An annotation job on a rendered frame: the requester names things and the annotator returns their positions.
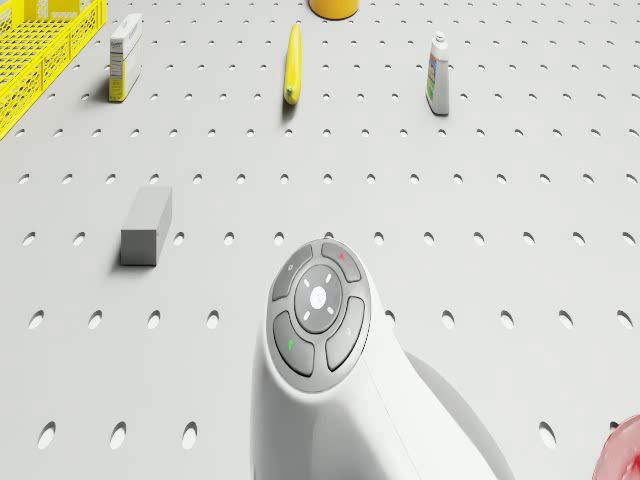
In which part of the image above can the grey cube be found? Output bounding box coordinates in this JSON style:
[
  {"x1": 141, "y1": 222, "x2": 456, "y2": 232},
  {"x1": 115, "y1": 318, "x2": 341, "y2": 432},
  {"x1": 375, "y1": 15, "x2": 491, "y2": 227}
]
[{"x1": 119, "y1": 186, "x2": 174, "y2": 267}]

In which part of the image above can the banana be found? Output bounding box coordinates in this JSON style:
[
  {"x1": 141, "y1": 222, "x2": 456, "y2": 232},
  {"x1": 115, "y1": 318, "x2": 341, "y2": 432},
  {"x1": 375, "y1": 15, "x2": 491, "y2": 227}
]
[{"x1": 283, "y1": 22, "x2": 304, "y2": 106}]

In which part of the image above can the small white bottle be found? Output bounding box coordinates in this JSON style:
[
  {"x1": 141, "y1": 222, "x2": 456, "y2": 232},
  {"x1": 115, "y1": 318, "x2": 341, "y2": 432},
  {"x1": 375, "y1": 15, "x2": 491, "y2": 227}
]
[{"x1": 424, "y1": 30, "x2": 451, "y2": 117}]

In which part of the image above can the yellow bowl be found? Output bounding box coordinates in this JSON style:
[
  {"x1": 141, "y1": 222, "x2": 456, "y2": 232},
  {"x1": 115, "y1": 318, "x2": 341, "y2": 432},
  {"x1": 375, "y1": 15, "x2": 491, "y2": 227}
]
[{"x1": 307, "y1": 0, "x2": 362, "y2": 22}]

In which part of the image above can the white and yellow box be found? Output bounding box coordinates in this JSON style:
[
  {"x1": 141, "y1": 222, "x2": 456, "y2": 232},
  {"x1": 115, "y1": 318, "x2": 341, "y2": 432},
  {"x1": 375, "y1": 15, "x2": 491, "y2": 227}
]
[{"x1": 108, "y1": 13, "x2": 144, "y2": 104}]

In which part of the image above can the yellow basket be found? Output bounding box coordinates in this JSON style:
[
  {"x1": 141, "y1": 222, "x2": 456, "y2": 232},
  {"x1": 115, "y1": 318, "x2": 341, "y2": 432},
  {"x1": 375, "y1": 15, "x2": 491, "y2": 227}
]
[{"x1": 0, "y1": 0, "x2": 108, "y2": 142}]

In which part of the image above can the red plate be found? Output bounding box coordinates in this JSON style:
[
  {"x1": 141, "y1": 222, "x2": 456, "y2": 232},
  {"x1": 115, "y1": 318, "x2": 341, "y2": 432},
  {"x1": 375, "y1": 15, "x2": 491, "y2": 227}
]
[{"x1": 591, "y1": 413, "x2": 640, "y2": 480}]

